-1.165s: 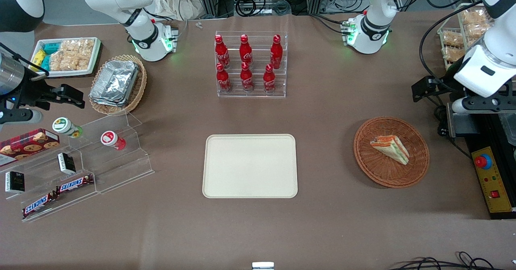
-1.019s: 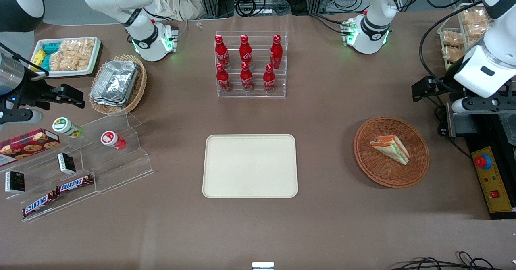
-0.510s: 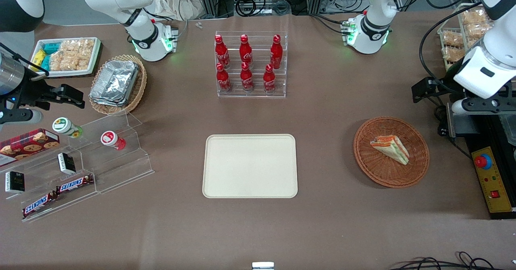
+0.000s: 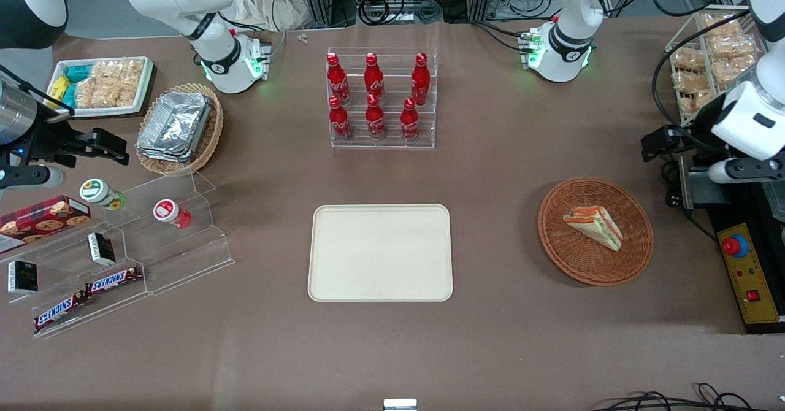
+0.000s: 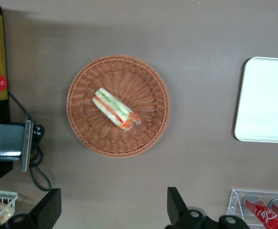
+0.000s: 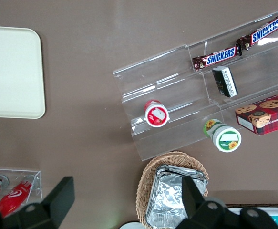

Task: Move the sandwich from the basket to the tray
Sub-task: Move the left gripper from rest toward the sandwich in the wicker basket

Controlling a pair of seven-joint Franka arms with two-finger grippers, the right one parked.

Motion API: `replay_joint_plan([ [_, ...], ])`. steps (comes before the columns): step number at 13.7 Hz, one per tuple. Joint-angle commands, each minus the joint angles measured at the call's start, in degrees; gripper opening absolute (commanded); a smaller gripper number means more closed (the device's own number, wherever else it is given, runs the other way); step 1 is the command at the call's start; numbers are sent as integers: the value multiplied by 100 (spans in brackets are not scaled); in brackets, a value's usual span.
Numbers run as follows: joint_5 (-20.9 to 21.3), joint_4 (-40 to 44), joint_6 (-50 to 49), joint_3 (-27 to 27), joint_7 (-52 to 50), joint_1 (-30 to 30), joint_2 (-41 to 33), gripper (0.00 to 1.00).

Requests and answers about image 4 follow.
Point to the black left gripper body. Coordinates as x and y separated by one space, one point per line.
697 124

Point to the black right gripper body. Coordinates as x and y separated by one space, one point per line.
44 137

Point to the triangular sandwich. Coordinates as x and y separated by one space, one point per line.
598 227

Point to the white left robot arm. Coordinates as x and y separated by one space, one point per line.
570 49

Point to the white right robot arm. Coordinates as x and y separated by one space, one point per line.
221 61

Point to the white snack tray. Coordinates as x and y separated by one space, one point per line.
98 112

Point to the light oval wicker basket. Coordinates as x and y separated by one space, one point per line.
213 135

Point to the brown round wicker basket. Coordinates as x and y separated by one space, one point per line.
576 257

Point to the beige rectangular tray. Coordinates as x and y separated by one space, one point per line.
380 251

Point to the bagged fried snack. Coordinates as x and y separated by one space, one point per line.
690 81
696 103
688 60
720 26
736 70
733 46

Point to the green lidded drink cup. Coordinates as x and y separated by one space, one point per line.
98 192

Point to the clear rice cracker bag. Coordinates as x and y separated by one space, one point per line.
132 83
97 94
107 70

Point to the teal snack packet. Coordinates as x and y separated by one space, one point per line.
69 95
78 72

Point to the yellow snack packet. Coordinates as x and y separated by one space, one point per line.
58 87

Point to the stacked aluminium foil containers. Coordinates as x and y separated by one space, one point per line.
175 126

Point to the red cookie box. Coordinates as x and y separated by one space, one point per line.
43 219

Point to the small black chocolate box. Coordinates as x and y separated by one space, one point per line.
23 277
101 248

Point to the red lidded drink cup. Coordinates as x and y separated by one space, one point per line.
168 211

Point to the black appliance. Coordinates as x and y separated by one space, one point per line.
760 215

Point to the red emergency stop button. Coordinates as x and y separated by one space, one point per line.
734 246

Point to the Snickers chocolate bar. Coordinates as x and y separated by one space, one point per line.
58 311
113 280

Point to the clear acrylic stepped display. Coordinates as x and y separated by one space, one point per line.
184 257

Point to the yellow control panel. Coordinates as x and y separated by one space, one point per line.
757 276

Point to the beige crumpled cloth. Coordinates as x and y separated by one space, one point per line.
264 3

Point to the red cola bottle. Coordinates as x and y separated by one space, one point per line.
339 122
375 121
373 78
337 80
420 80
409 124

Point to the clear acrylic bottle rack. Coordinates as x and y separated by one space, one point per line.
392 80

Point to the grey metal bracket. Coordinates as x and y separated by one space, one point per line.
699 193

